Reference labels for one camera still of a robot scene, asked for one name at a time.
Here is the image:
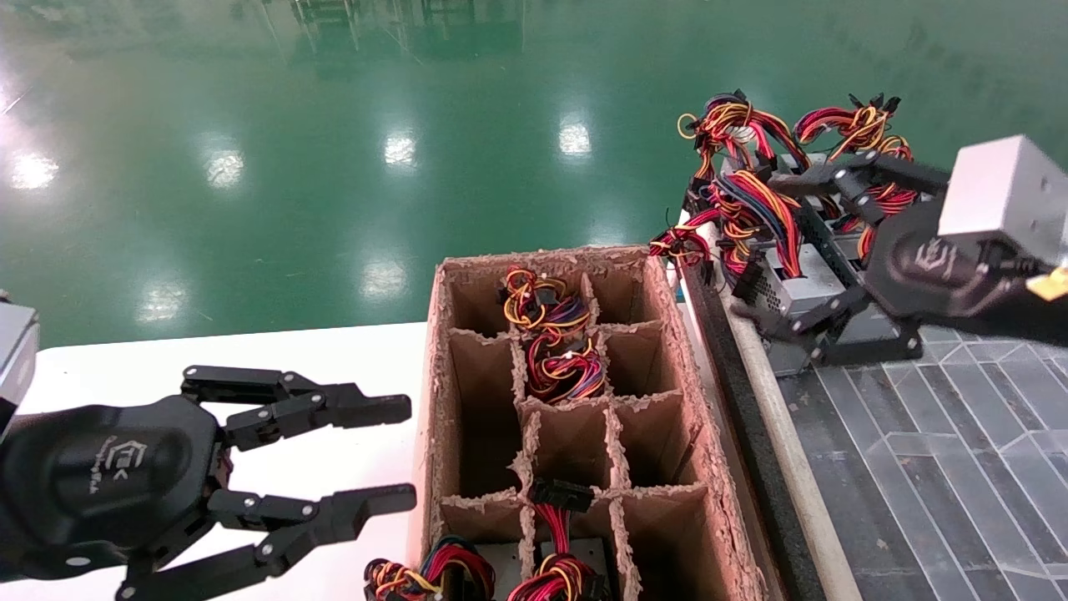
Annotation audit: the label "black conveyor side panel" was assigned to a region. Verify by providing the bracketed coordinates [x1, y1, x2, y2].
[680, 275, 827, 601]

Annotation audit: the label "yellow wrist label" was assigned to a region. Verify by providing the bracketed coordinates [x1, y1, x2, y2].
[1026, 267, 1068, 301]

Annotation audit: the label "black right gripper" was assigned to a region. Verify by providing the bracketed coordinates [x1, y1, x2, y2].
[734, 149, 1015, 366]

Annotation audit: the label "grey power supply with wires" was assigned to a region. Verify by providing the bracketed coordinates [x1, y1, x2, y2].
[509, 477, 622, 601]
[797, 134, 919, 345]
[784, 93, 904, 180]
[365, 534, 501, 601]
[709, 167, 860, 378]

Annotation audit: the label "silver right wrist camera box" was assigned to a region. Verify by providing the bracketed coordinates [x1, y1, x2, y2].
[939, 134, 1068, 266]

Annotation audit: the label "power supply cables in box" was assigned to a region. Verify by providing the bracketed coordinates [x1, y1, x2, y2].
[524, 330, 607, 404]

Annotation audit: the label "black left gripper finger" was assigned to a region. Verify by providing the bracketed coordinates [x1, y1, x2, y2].
[181, 365, 412, 452]
[117, 482, 416, 601]

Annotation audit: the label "red yellow wire bundle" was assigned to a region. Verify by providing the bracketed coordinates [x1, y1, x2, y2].
[649, 207, 727, 285]
[678, 90, 810, 176]

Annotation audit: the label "white conveyor side rail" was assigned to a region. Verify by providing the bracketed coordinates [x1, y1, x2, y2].
[697, 221, 864, 601]

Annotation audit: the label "top box cable bundle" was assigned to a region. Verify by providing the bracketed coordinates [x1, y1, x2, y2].
[499, 265, 595, 331]

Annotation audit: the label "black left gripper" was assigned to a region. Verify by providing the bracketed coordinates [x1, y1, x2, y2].
[0, 395, 228, 585]

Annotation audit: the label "brown cardboard divider box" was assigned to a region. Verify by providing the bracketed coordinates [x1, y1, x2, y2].
[407, 245, 773, 601]

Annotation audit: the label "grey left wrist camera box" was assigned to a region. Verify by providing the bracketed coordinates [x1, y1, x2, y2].
[0, 292, 40, 435]

